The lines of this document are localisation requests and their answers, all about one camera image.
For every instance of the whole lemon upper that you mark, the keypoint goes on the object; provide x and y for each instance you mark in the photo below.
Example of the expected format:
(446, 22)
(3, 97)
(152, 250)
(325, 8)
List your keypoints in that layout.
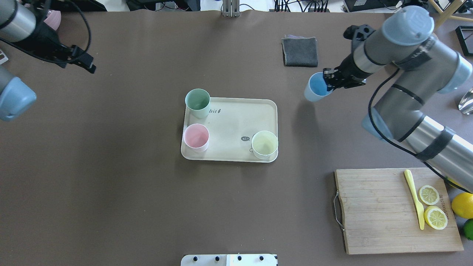
(452, 183)

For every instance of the blue cup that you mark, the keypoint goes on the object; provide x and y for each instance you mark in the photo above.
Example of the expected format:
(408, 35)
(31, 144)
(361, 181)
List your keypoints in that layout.
(316, 88)

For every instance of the whole lemon lower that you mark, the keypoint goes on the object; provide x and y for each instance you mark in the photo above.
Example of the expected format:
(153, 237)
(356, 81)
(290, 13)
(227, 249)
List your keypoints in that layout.
(462, 205)

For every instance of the wooden cutting board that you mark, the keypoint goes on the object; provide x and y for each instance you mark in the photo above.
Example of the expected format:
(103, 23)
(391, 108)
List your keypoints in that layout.
(378, 215)

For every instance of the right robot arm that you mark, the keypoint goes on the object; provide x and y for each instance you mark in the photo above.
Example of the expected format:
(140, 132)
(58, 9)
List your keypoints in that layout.
(428, 66)

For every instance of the pink cup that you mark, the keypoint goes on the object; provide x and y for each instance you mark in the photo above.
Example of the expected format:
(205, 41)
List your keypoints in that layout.
(197, 137)

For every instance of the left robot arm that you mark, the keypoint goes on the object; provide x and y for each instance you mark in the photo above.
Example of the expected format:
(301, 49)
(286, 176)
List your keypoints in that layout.
(16, 96)

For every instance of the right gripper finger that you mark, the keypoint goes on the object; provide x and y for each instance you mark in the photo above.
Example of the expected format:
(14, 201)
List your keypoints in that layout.
(329, 73)
(333, 84)

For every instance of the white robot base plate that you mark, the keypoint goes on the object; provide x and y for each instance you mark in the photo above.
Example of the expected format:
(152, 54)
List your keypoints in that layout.
(257, 259)

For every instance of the cream yellow cup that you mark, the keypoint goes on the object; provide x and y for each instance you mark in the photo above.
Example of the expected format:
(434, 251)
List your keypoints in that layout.
(264, 144)

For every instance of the green cup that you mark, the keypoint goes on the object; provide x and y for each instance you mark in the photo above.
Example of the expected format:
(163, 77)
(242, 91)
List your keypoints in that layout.
(199, 102)

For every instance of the yellow plastic knife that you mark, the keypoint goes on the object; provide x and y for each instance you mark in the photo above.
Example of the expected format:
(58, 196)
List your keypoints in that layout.
(417, 203)

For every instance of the upper lemon slice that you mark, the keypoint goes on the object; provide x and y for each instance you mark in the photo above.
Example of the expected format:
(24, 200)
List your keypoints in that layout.
(429, 195)

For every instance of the cream rabbit tray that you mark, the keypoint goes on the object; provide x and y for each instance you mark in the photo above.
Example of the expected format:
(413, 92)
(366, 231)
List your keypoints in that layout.
(232, 122)

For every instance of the whole lemon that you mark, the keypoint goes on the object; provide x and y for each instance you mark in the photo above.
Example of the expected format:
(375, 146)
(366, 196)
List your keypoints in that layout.
(452, 183)
(462, 205)

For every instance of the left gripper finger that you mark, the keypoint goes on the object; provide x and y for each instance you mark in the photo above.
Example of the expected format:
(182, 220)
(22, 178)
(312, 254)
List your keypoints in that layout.
(77, 52)
(86, 62)

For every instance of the black framed glass tray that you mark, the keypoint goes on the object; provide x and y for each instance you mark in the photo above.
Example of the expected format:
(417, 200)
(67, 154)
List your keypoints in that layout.
(465, 38)

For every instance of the grey folded cloth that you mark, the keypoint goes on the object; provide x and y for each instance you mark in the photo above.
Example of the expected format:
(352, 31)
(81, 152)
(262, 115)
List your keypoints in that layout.
(300, 51)

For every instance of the lower lemon slice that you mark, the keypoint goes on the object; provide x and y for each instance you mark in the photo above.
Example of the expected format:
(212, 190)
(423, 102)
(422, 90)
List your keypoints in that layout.
(435, 217)

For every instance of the lemon slice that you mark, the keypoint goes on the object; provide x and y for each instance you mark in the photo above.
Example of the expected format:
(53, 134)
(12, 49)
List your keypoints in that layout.
(429, 195)
(435, 217)

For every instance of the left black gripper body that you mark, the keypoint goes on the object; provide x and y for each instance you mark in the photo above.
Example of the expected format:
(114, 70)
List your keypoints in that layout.
(47, 41)

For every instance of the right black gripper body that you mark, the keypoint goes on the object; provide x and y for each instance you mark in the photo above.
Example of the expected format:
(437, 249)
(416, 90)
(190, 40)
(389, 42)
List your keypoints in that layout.
(347, 69)

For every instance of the green lime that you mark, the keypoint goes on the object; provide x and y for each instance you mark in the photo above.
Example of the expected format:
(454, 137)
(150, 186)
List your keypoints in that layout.
(468, 229)

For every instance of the pink bowl with ice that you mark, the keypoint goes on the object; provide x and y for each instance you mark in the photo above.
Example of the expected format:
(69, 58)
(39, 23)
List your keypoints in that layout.
(53, 19)

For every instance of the aluminium frame post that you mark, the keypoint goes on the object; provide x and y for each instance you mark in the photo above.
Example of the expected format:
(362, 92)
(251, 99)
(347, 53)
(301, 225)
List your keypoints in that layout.
(231, 8)

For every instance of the wooden cup stand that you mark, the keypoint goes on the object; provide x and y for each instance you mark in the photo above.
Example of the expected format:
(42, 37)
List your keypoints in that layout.
(448, 13)

